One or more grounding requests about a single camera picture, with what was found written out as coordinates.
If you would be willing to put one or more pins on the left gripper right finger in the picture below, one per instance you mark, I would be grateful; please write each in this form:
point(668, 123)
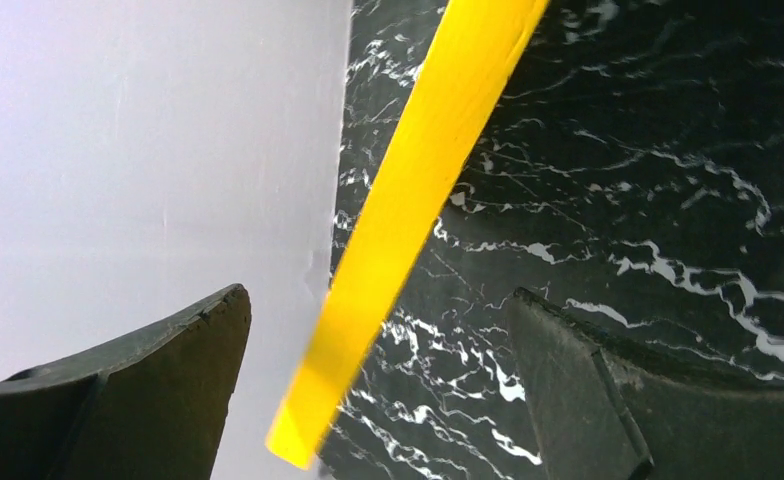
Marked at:
point(607, 407)

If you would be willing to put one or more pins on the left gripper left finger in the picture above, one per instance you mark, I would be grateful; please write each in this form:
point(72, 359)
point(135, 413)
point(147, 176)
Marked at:
point(150, 404)

